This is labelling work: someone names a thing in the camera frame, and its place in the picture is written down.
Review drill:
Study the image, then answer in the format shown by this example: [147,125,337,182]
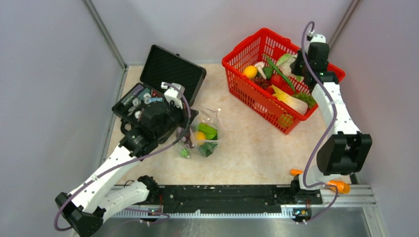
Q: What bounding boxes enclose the red plastic basket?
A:
[221,28,346,135]

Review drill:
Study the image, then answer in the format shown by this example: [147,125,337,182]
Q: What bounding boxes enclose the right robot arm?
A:
[290,42,373,203]

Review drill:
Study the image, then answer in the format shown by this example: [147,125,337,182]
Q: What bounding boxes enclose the toy cauliflower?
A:
[276,53,303,82]

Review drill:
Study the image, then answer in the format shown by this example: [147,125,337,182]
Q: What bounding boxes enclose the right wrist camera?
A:
[306,30,327,44]

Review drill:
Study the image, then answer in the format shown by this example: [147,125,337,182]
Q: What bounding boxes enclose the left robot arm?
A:
[54,103,195,237]

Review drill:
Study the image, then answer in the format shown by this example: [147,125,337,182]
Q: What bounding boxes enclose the green toy leaf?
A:
[198,123,218,140]

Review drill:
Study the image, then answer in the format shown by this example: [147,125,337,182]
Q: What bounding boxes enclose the yellow toy lemon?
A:
[193,131,206,146]

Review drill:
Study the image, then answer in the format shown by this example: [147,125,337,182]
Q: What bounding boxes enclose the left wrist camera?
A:
[161,82,185,109]

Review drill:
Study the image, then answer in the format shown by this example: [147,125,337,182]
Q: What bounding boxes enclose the black poker chip case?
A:
[112,45,207,129]

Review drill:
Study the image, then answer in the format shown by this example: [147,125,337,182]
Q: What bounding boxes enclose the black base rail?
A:
[137,185,323,215]

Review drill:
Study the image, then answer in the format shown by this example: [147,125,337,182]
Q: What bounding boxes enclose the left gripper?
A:
[155,98,199,139]

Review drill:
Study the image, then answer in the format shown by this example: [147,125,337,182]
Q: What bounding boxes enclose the purple toy grapes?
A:
[251,77,271,90]

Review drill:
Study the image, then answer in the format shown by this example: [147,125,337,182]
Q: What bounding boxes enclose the yellow toy corn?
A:
[272,85,294,105]

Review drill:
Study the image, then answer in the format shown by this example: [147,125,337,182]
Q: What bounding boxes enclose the green toy bean pod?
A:
[262,53,297,94]

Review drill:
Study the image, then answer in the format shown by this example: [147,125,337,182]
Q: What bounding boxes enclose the green toy pepper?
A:
[179,148,190,158]

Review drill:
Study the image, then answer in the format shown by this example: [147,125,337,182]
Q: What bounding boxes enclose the clear zip top bag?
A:
[175,106,225,158]

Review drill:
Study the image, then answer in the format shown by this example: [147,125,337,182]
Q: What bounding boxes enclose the green toy grapes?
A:
[293,92,317,110]

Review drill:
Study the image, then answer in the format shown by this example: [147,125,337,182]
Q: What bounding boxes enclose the orange toy carrot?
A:
[290,169,351,194]

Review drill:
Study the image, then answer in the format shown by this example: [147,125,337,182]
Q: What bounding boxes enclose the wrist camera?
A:
[161,82,185,109]
[306,30,327,44]

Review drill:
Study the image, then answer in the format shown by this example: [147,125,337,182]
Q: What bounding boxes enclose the white toy mushroom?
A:
[254,61,267,79]

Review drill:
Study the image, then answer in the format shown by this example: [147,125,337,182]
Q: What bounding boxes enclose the red toy tomato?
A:
[270,74,285,88]

